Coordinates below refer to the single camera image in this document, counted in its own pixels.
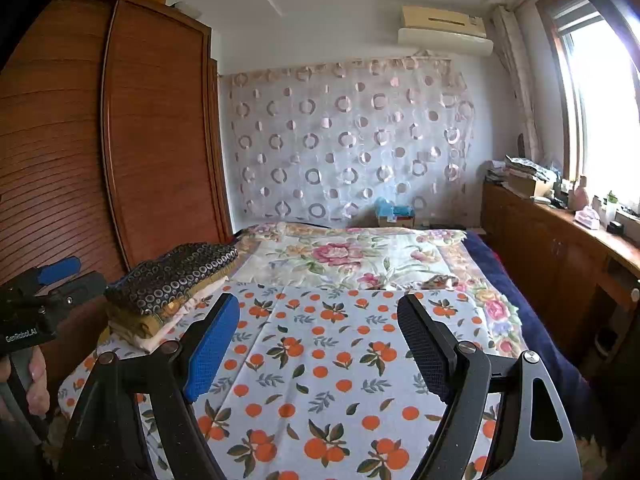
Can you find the floral bedsheet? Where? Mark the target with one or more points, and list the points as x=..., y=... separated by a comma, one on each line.
x=350, y=255

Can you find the cream air conditioner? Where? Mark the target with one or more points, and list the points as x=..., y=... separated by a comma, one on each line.
x=440, y=22

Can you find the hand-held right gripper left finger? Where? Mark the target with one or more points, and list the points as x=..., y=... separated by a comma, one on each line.
x=210, y=350

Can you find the wooden wardrobe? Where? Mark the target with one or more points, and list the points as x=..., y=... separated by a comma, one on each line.
x=150, y=135

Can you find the cream window curtain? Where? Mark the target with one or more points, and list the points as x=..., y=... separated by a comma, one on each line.
x=520, y=85

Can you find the person's left hand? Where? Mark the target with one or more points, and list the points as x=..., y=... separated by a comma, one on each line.
x=37, y=390

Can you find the folded olive patterned garment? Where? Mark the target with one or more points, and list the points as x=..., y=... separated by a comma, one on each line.
x=145, y=322

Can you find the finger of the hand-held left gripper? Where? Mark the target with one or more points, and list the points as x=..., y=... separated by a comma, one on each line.
x=60, y=270
x=82, y=286

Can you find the long wooden cabinet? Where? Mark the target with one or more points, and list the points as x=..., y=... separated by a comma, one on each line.
x=550, y=250

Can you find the blue plastic bag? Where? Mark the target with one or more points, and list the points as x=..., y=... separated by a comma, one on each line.
x=387, y=207

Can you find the brown cardboard box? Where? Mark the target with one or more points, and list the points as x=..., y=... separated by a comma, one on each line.
x=530, y=187

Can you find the folded cream garment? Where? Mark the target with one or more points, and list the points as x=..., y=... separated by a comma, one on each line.
x=150, y=342

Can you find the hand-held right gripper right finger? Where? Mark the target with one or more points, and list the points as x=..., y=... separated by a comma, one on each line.
x=425, y=350

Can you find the pile of papers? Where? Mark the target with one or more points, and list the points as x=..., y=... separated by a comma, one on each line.
x=525, y=165

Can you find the pink tissue box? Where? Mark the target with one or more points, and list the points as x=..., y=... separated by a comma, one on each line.
x=586, y=219

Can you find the navy blue blanket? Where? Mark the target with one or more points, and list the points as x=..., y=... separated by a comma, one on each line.
x=505, y=280

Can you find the wooden-framed window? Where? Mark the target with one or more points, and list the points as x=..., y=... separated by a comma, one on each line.
x=600, y=110

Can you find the pink bottle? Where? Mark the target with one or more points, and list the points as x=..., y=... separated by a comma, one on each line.
x=581, y=195

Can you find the orange fruit print sheet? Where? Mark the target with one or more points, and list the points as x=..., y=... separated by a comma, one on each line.
x=325, y=360

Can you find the dark circle-patterned shirt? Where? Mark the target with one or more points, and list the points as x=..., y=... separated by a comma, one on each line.
x=175, y=272

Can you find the white bottle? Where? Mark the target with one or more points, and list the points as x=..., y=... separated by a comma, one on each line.
x=611, y=210

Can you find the circle-patterned sheer wall curtain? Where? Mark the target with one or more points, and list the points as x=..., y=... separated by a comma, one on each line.
x=350, y=150

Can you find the small cardboard box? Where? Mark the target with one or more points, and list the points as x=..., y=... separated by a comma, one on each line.
x=397, y=221

